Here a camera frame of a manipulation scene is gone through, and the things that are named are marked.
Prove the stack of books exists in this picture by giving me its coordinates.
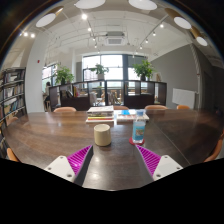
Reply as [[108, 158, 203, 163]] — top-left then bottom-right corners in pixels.
[[86, 106, 114, 123]]

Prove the orange chair far right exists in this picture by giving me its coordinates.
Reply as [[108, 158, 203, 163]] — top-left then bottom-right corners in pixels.
[[177, 105, 190, 110]]

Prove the dark low shelf divider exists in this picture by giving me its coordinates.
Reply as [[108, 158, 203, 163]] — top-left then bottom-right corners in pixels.
[[50, 80, 167, 111]]

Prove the white radiator panel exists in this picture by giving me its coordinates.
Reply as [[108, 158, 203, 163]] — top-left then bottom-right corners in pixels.
[[172, 88, 195, 109]]

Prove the white blue magazine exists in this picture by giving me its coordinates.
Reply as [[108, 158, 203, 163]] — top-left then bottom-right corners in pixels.
[[113, 109, 150, 122]]

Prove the cream ceramic cup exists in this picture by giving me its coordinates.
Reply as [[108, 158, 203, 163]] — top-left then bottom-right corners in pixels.
[[94, 124, 111, 146]]

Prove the red round coaster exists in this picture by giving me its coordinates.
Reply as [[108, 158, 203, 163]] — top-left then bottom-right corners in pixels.
[[129, 137, 145, 145]]

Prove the ceiling air conditioner unit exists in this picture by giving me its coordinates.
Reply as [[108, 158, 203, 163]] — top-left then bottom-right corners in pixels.
[[105, 31, 125, 46]]

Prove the round pendant lamp centre right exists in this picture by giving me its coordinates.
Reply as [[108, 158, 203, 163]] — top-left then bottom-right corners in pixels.
[[128, 0, 157, 10]]

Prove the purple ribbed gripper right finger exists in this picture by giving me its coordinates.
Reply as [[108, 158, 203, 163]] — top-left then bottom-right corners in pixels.
[[135, 145, 182, 184]]

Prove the middle potted plant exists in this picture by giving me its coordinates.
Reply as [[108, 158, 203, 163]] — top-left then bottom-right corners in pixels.
[[91, 64, 109, 80]]

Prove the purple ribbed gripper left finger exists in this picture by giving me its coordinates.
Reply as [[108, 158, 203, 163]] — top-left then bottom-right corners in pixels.
[[45, 145, 93, 186]]

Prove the orange chair far middle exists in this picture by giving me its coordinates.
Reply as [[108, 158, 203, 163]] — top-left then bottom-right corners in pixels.
[[145, 105, 168, 110]]

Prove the right potted plant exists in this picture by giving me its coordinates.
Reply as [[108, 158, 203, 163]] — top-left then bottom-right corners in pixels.
[[133, 60, 155, 81]]

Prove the round pendant lamp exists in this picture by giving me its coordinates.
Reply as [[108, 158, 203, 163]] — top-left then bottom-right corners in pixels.
[[128, 0, 157, 10], [36, 6, 64, 28], [75, 0, 106, 9], [190, 26, 208, 46], [165, 8, 191, 29]]

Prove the left potted plant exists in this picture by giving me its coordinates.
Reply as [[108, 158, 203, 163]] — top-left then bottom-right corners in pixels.
[[53, 65, 74, 85]]

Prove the clear plastic water bottle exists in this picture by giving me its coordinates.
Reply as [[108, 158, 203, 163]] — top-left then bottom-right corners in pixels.
[[132, 110, 146, 144]]

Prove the round pendant lamp left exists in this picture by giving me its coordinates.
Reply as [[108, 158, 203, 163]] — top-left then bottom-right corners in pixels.
[[36, 6, 64, 28]]

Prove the orange chair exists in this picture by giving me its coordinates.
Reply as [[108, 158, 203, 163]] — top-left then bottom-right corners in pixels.
[[53, 107, 76, 112], [145, 105, 168, 110], [204, 130, 224, 162], [177, 105, 190, 110]]

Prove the round pendant lamp far right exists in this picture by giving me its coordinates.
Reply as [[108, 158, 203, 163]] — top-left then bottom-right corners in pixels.
[[190, 26, 208, 46]]

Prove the orange chair far left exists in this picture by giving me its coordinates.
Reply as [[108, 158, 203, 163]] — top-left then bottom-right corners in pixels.
[[53, 107, 76, 112]]

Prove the potted plant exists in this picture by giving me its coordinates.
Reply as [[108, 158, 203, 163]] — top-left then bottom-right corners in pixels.
[[133, 60, 155, 81], [53, 65, 74, 85], [91, 64, 109, 80]]

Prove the tall bookshelf at left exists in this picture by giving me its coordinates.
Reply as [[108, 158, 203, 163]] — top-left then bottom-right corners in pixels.
[[0, 66, 28, 158]]

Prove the orange chair right side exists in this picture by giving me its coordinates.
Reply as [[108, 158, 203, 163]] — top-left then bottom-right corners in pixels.
[[204, 130, 224, 162]]

